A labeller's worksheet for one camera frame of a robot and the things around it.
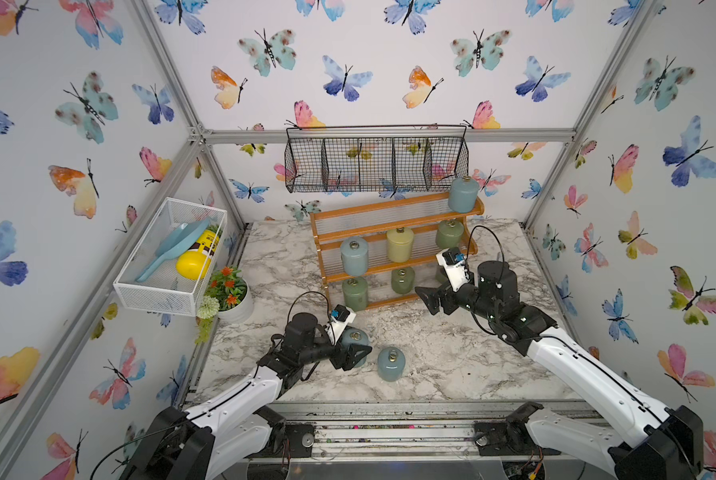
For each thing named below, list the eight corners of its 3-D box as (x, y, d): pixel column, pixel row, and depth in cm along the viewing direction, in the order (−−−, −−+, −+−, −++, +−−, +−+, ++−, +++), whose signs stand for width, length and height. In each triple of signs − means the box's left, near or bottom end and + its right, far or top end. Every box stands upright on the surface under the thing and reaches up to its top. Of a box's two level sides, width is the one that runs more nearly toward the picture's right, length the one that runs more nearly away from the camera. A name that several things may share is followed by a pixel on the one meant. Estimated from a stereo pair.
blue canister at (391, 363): (377, 381, 85) (378, 370, 78) (377, 359, 89) (377, 347, 82) (403, 381, 85) (406, 370, 78) (401, 359, 89) (404, 347, 82)
